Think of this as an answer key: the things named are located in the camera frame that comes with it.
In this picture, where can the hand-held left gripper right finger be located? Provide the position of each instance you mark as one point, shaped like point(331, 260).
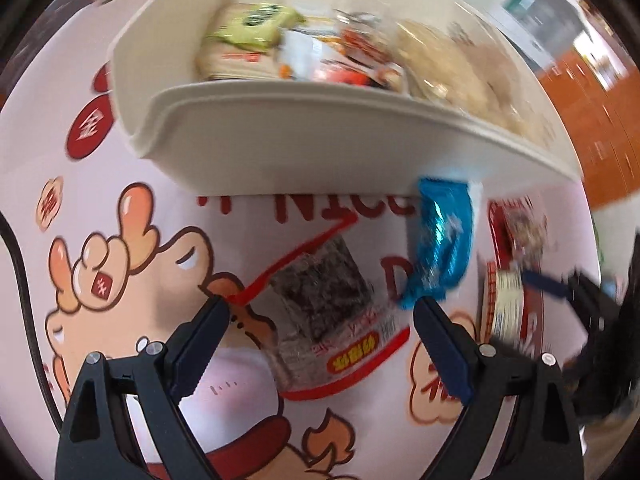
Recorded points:
point(447, 355)

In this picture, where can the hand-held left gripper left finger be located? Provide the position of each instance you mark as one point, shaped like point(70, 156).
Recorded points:
point(195, 355)

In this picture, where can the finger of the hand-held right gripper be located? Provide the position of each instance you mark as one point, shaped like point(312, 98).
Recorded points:
point(545, 285)

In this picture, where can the red nut snack packet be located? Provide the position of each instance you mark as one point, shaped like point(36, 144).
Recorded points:
point(520, 230)

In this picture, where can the clear red-edged seaweed packet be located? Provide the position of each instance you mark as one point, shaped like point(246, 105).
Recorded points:
point(320, 290)

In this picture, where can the white plastic bin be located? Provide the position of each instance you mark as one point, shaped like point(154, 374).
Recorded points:
point(300, 150)

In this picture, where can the light blue bread packet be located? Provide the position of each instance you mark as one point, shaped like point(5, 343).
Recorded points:
point(450, 70)

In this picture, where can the printed cartoon tablecloth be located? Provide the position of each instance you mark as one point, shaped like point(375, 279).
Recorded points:
point(150, 260)

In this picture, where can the blue candy packet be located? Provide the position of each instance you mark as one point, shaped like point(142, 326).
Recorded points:
point(445, 240)

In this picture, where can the wooden cabinets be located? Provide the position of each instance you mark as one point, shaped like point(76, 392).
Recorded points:
point(600, 135)

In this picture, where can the red white snack packet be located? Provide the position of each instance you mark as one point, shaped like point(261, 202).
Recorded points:
point(350, 76)

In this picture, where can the beige pink snack packet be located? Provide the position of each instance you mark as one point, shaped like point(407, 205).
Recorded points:
point(235, 62)

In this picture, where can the green snack packet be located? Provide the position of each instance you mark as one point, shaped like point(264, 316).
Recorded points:
point(255, 22)

